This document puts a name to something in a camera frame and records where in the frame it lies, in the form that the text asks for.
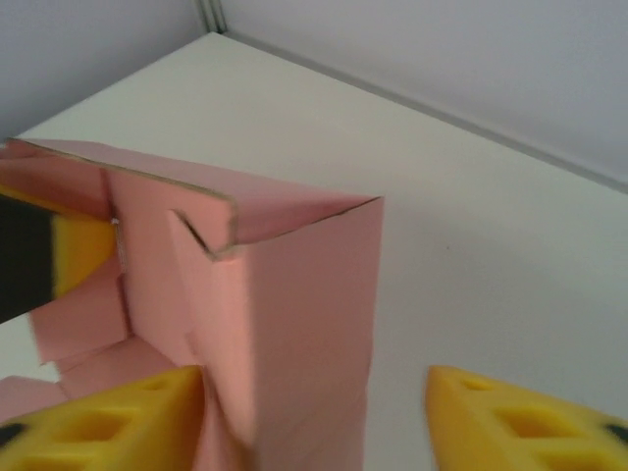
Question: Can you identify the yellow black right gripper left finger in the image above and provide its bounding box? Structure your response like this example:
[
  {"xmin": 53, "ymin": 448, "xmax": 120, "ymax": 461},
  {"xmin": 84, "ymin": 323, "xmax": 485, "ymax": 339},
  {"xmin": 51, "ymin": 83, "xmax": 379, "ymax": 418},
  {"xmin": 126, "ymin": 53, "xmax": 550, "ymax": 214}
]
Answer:
[{"xmin": 0, "ymin": 365, "xmax": 206, "ymax": 471}]

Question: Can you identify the pink paper box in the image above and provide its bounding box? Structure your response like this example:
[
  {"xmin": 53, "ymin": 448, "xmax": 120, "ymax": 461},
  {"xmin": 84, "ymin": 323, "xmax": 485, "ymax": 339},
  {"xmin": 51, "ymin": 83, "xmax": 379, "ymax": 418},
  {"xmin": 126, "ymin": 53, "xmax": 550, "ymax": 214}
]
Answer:
[{"xmin": 0, "ymin": 136, "xmax": 385, "ymax": 471}]

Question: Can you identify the aluminium frame post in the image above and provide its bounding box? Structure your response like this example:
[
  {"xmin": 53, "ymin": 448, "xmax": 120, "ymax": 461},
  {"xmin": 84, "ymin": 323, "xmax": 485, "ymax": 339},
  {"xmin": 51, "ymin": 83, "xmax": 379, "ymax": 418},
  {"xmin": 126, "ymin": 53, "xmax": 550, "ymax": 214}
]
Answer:
[{"xmin": 193, "ymin": 0, "xmax": 230, "ymax": 34}]

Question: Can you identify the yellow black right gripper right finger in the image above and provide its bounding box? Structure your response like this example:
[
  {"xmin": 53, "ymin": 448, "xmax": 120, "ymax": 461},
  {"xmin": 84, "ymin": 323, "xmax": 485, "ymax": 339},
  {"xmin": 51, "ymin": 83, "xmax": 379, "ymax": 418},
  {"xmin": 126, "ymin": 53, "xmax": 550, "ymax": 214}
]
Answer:
[{"xmin": 423, "ymin": 364, "xmax": 628, "ymax": 471}]

